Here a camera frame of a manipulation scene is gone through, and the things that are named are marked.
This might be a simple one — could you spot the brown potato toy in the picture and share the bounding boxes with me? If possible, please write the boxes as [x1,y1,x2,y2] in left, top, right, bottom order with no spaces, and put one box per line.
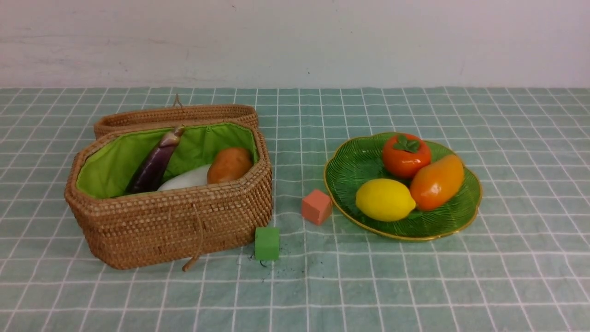
[207,147,253,184]

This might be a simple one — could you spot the yellow lemon toy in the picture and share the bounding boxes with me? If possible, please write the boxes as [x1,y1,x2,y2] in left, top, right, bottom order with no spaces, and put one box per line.
[355,178,416,222]

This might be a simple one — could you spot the white radish toy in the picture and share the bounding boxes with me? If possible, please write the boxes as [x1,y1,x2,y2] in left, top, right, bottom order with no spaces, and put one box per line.
[157,164,211,191]

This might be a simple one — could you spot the orange persimmon toy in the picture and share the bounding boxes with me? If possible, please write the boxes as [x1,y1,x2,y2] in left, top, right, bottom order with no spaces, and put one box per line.
[381,134,431,179]

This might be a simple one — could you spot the orange mango toy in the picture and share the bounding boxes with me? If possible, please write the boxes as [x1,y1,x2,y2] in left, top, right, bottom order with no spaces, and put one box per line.
[409,154,465,211]

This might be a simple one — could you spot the purple eggplant toy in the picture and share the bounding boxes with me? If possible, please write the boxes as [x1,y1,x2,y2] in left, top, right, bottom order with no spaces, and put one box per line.
[125,125,185,194]

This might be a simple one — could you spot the orange-pink foam cube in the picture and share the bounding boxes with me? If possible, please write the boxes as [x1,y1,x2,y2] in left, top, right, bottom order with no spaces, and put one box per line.
[301,189,332,225]

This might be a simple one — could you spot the green glass leaf plate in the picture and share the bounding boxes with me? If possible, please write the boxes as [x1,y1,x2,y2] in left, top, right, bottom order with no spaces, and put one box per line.
[323,132,483,242]

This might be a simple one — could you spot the green foam cube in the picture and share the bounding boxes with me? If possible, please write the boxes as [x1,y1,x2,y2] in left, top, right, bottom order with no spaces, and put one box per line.
[254,226,280,261]

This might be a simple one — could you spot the woven wicker basket lid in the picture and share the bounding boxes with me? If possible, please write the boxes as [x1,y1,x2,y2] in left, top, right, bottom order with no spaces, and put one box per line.
[94,95,259,139]

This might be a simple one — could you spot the woven wicker basket green lining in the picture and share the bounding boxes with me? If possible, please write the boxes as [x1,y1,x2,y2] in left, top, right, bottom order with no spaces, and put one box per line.
[64,121,274,271]

